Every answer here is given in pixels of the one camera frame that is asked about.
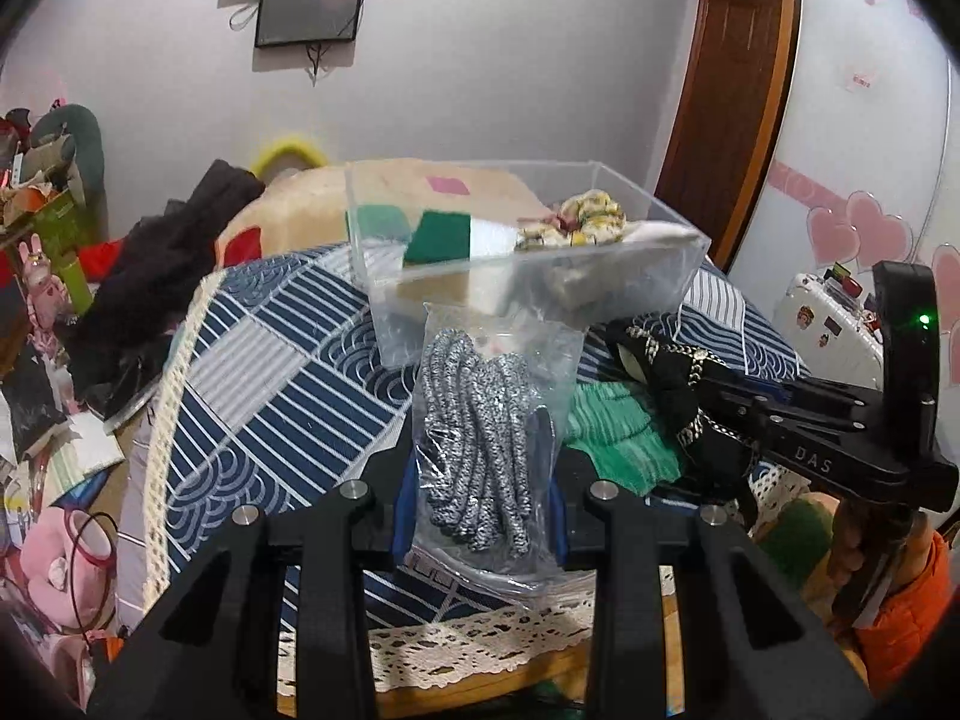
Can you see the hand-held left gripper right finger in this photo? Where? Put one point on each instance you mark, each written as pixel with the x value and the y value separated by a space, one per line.
pixel 556 502

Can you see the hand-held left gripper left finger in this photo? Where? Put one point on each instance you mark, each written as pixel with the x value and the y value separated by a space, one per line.
pixel 406 501

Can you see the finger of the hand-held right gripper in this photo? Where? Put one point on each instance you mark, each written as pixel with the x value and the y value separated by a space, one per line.
pixel 731 444
pixel 750 388

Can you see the clear plastic box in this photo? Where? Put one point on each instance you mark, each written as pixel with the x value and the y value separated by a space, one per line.
pixel 525 292

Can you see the person's right forearm orange sleeve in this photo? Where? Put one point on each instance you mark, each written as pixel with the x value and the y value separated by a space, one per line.
pixel 916 615

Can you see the person's right hand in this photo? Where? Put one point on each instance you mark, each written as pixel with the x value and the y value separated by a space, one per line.
pixel 846 549

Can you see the blue striped cloth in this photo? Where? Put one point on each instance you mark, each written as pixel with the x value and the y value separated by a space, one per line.
pixel 716 300

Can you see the white suitcase with stickers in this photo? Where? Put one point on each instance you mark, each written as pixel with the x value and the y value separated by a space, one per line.
pixel 825 330

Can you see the green knitted cloth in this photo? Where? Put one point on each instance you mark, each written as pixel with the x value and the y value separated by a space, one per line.
pixel 615 427

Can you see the dark green cloth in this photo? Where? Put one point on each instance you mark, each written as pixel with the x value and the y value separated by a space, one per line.
pixel 795 536

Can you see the blue patterned tablecloth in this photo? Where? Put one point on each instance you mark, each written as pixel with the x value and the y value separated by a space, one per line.
pixel 285 390

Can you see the floral scrunchie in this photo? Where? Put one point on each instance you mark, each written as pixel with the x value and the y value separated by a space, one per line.
pixel 589 217

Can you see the green and white cloth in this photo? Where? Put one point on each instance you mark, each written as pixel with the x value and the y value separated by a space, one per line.
pixel 450 238

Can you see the light green cloth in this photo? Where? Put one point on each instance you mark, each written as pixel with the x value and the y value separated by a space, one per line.
pixel 381 223

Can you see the beige plush pillow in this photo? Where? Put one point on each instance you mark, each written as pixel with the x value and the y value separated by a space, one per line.
pixel 300 206

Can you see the dark brown garment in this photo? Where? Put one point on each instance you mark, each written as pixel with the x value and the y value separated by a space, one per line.
pixel 165 262

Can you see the pink plush toy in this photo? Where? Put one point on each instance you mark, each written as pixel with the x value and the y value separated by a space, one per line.
pixel 56 562

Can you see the green cardboard box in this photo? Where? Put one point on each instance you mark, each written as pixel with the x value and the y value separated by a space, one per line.
pixel 52 229

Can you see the teal plush cushion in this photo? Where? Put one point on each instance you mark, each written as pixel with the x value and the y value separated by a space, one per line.
pixel 82 142

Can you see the pink heart wall stickers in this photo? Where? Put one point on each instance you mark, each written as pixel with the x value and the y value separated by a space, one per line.
pixel 862 229

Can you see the wooden door frame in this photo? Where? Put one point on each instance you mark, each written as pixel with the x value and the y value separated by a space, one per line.
pixel 739 90

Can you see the small wall monitor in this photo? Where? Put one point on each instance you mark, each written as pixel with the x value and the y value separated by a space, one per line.
pixel 309 11

